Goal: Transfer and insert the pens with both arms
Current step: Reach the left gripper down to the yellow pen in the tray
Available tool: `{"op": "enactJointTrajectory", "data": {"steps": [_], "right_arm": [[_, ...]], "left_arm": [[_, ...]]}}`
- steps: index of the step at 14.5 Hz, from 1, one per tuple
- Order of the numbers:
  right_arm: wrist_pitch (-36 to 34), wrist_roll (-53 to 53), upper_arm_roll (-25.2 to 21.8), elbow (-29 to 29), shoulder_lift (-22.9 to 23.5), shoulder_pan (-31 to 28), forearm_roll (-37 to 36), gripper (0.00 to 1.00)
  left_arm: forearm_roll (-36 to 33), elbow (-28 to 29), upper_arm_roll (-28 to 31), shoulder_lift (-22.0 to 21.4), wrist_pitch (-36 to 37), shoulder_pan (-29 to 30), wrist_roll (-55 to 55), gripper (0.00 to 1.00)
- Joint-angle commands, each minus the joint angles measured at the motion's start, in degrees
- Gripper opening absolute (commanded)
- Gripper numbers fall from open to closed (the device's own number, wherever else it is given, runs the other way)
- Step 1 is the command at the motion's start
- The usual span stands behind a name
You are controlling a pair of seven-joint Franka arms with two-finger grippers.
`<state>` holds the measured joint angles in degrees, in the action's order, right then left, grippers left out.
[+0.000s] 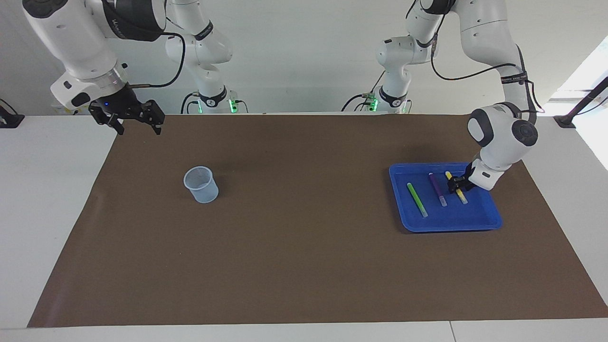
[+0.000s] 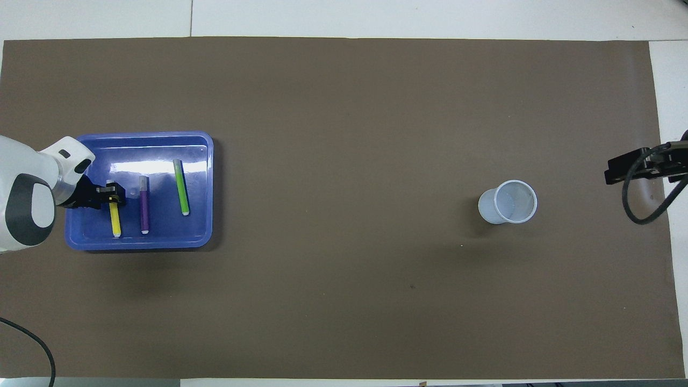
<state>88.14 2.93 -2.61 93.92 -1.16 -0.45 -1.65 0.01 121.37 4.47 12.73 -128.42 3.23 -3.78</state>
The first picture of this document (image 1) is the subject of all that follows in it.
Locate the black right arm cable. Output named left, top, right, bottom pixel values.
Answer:
left=128, top=31, right=187, bottom=90

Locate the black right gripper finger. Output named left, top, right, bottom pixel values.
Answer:
left=142, top=100, right=166, bottom=136
left=88, top=105, right=125, bottom=136

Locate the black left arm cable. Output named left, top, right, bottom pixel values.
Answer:
left=430, top=28, right=545, bottom=114

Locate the black table clamp mount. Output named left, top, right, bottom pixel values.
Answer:
left=0, top=99, right=25, bottom=129

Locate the black base cable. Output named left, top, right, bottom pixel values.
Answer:
left=180, top=93, right=200, bottom=114
left=341, top=71, right=386, bottom=113

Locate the black stand with pole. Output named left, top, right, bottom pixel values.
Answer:
left=553, top=76, right=608, bottom=130

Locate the black left base cable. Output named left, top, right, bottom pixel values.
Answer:
left=341, top=71, right=386, bottom=113

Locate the green pen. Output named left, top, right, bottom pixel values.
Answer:
left=407, top=182, right=428, bottom=219

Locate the purple pen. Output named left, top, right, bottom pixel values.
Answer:
left=428, top=172, right=447, bottom=207

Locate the brown table mat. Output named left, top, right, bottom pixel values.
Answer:
left=27, top=114, right=608, bottom=328

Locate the black right base cable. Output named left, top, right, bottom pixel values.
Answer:
left=180, top=93, right=200, bottom=114

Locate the blue plastic tray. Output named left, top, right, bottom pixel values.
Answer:
left=389, top=162, right=503, bottom=233

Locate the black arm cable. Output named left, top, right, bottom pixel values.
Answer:
left=430, top=28, right=545, bottom=114
left=128, top=31, right=187, bottom=90

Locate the yellow pen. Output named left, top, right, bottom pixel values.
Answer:
left=445, top=171, right=468, bottom=205

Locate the translucent plastic cup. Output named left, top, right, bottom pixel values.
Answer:
left=183, top=166, right=219, bottom=204

